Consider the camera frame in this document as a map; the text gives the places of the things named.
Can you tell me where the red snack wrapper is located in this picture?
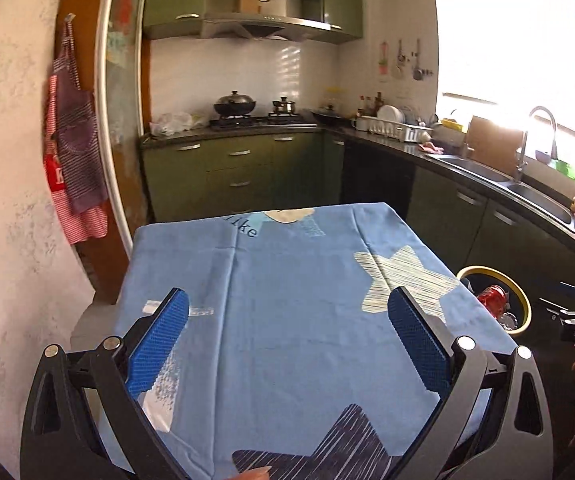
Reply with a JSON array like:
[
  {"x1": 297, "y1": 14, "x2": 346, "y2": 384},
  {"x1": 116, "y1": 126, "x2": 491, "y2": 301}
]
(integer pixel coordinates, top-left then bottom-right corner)
[{"x1": 476, "y1": 284, "x2": 510, "y2": 318}]

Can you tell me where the chrome kitchen faucet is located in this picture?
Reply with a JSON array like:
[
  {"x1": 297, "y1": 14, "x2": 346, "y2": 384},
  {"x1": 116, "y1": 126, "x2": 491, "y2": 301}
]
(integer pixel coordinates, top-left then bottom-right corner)
[{"x1": 512, "y1": 105, "x2": 557, "y2": 183}]

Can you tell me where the dark bin with yellow rim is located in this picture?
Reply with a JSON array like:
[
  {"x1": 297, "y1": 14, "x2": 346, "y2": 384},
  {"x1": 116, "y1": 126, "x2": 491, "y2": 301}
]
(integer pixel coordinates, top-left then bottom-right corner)
[{"x1": 457, "y1": 266, "x2": 533, "y2": 336}]

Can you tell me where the blue star tablecloth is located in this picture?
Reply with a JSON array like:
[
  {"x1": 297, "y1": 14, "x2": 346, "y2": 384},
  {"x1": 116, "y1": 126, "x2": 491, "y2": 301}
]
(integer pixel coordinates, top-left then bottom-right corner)
[{"x1": 115, "y1": 204, "x2": 514, "y2": 479}]

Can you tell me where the steel double sink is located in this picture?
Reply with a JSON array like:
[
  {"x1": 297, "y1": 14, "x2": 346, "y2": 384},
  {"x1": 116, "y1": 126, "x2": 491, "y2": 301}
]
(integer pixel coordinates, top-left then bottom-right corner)
[{"x1": 431, "y1": 155, "x2": 575, "y2": 234}]

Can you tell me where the striped hanging apron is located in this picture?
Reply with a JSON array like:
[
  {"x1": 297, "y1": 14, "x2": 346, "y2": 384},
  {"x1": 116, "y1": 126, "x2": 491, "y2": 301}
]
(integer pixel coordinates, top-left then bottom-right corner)
[{"x1": 44, "y1": 13, "x2": 109, "y2": 245}]

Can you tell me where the wooden cutting board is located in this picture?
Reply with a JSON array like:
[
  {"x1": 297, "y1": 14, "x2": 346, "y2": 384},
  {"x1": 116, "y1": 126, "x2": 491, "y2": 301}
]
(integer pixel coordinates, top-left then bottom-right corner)
[{"x1": 465, "y1": 116, "x2": 523, "y2": 176}]

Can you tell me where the black wok with lid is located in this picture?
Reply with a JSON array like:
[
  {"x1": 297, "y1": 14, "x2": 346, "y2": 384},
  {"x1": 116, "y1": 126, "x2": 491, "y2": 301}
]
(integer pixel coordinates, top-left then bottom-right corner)
[{"x1": 213, "y1": 91, "x2": 256, "y2": 118}]

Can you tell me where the small steel pot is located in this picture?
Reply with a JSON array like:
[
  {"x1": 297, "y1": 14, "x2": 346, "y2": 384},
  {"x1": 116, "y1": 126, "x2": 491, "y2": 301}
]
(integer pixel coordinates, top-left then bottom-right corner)
[{"x1": 272, "y1": 96, "x2": 296, "y2": 115}]

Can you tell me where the white dish rack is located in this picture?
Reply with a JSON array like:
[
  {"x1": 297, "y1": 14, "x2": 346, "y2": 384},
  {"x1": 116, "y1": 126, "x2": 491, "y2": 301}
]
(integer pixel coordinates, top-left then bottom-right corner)
[{"x1": 351, "y1": 105, "x2": 432, "y2": 143}]

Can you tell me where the steel range hood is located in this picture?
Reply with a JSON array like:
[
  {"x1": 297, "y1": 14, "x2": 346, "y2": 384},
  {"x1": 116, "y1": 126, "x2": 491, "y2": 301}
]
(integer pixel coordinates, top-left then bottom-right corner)
[{"x1": 200, "y1": 12, "x2": 334, "y2": 44}]

